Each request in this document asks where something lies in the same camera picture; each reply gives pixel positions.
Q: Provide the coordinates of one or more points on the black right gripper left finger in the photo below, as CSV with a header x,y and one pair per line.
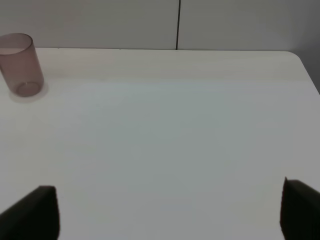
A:
x,y
34,217

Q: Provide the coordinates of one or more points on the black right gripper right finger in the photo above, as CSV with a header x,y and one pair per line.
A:
x,y
299,211

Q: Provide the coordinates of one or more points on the pink translucent cup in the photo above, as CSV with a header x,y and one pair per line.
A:
x,y
19,65

